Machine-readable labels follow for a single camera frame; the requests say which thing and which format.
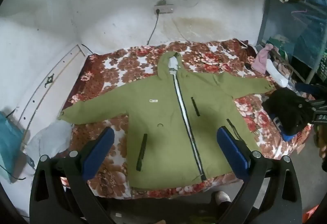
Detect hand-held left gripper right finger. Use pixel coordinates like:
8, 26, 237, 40
216, 125, 303, 224

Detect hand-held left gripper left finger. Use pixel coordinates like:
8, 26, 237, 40
29, 126, 115, 224

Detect green hooded jacket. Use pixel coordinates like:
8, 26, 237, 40
58, 51, 276, 190

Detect black clothes pile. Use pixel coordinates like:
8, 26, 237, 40
263, 88, 313, 136

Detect blue striped garment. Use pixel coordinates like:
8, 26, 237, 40
272, 111, 294, 141

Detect person's shoe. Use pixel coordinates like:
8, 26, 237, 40
215, 191, 232, 205

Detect white pillow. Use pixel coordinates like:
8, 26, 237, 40
26, 122, 73, 160

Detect white cloth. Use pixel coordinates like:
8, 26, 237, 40
266, 59, 289, 88

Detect pink cloth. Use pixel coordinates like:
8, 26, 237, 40
252, 44, 274, 73

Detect white bed board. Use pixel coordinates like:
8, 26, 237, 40
15, 44, 87, 137

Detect blue metal rack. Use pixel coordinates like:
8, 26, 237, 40
257, 0, 327, 86

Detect teal bag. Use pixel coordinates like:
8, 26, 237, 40
0, 111, 25, 183

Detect floral blanket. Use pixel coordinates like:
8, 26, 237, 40
63, 39, 313, 199

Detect white power strip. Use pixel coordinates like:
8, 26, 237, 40
154, 5, 174, 14

